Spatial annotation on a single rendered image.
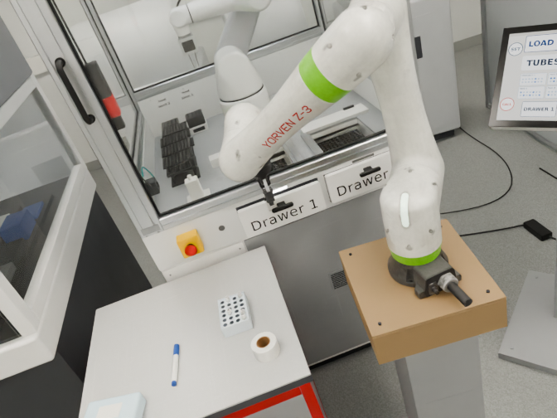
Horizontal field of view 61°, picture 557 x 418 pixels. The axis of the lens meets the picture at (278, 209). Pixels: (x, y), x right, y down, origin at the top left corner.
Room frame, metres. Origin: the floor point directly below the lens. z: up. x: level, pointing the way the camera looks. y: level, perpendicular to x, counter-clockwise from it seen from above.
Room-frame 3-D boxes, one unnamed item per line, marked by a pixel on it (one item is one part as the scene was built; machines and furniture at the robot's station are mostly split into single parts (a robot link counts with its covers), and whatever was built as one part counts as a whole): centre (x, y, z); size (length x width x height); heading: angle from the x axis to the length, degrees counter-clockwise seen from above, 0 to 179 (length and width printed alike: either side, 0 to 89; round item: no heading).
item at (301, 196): (1.35, -0.01, 0.87); 0.29 x 0.02 x 0.11; 93
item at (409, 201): (0.90, -0.30, 1.02); 0.16 x 0.13 x 0.19; 149
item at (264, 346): (0.88, 0.15, 0.78); 0.07 x 0.07 x 0.04
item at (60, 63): (1.33, 0.42, 1.45); 0.05 x 0.03 x 0.19; 3
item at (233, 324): (1.05, 0.22, 0.78); 0.12 x 0.08 x 0.04; 1
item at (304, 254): (1.85, -0.03, 0.40); 1.03 x 0.95 x 0.80; 93
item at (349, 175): (1.39, -0.33, 0.87); 0.29 x 0.02 x 0.11; 93
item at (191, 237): (1.34, 0.32, 0.88); 0.07 x 0.05 x 0.07; 93
